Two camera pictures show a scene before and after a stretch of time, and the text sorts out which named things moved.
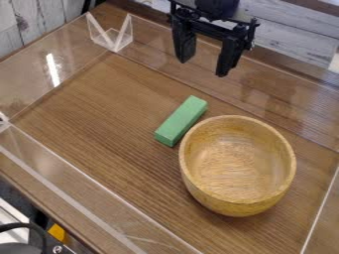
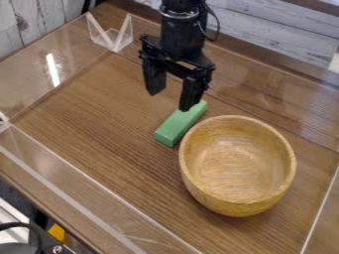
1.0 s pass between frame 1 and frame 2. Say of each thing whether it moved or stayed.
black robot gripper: moved
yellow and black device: stayed
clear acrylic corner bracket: stayed
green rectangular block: stayed
